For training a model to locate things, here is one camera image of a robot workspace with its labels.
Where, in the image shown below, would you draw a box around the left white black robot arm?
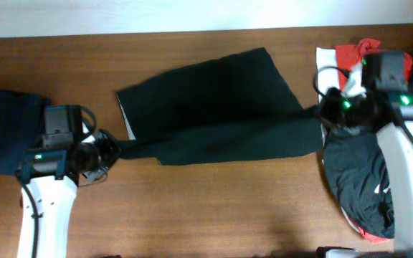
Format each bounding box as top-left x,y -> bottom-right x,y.
16,105 -> 121,257

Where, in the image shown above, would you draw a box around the white garment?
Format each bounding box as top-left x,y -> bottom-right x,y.
315,47 -> 340,94

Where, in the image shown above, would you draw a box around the black shorts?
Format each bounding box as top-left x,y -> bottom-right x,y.
116,48 -> 322,166

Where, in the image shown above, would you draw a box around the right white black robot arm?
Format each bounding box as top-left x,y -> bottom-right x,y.
313,49 -> 413,257

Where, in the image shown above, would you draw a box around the red garment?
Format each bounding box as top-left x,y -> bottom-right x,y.
335,38 -> 413,90

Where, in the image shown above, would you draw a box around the folded navy blue garment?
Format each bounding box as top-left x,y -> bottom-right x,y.
0,90 -> 52,176

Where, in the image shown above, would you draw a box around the black printed t-shirt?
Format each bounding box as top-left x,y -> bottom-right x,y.
323,41 -> 413,240

